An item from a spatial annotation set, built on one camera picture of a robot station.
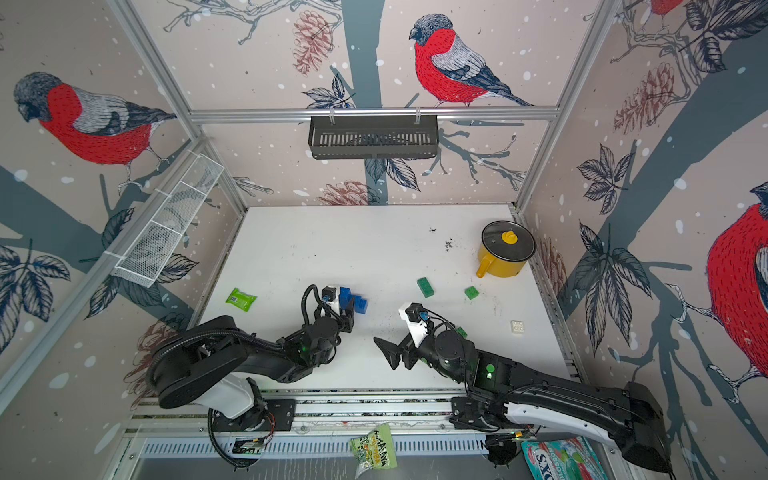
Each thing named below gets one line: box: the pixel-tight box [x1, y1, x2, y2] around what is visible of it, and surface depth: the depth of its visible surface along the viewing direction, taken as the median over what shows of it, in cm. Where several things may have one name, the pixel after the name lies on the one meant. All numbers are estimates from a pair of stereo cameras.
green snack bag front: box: [350, 423, 398, 479], surface depth 70 cm
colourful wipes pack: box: [521, 436, 609, 480], surface depth 67 cm
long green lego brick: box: [417, 277, 434, 298], surface depth 99 cm
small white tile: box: [511, 320, 525, 333], surface depth 89 cm
